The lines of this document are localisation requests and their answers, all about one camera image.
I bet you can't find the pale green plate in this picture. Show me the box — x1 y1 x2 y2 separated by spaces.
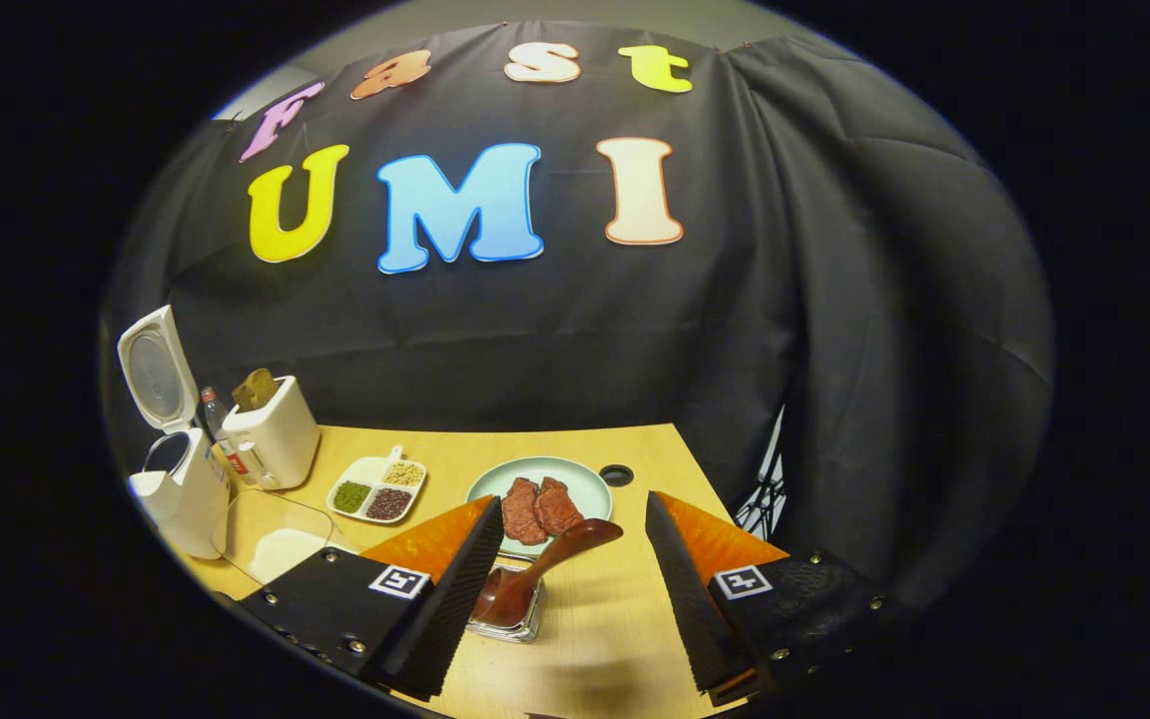
465 456 614 556

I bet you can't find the white toaster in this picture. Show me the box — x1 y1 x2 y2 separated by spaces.
221 374 321 490

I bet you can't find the clear box of rice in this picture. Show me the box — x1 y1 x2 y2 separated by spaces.
216 487 361 592

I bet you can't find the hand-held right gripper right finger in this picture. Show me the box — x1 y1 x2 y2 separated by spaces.
645 489 900 705

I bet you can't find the brown bread slice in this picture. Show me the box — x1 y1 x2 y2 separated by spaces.
233 367 278 412

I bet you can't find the white metal frame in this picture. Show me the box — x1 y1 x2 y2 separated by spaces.
735 407 788 542

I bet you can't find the brown wooden spoon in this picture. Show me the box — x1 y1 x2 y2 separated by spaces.
472 518 624 628

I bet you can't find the metal wire chopstick holder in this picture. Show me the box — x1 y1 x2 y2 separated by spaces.
465 562 548 643

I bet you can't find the divided white bean tray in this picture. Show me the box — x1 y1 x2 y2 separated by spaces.
325 446 428 525

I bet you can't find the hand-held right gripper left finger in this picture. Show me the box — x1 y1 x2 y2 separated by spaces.
239 494 506 702

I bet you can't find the plastic bottle red label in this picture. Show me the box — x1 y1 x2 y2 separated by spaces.
198 387 249 476

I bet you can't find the white rice cooker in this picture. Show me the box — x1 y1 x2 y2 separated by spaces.
116 305 234 560

